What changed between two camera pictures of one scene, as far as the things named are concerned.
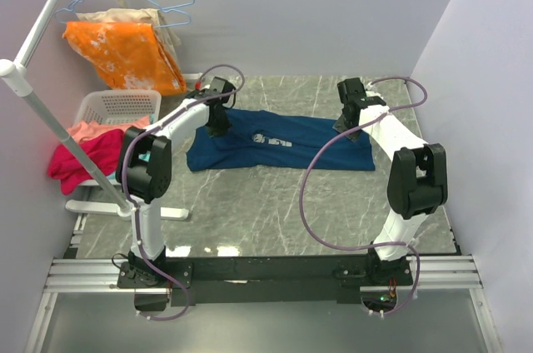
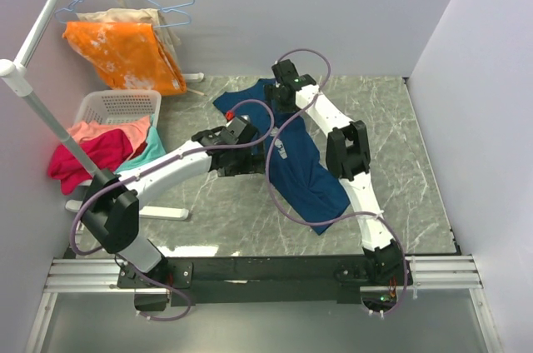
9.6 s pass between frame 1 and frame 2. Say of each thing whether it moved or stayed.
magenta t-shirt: stayed
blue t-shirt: moved
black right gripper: moved
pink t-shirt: stayed
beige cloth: stayed
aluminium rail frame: stayed
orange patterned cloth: stayed
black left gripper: moved
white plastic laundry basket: stayed
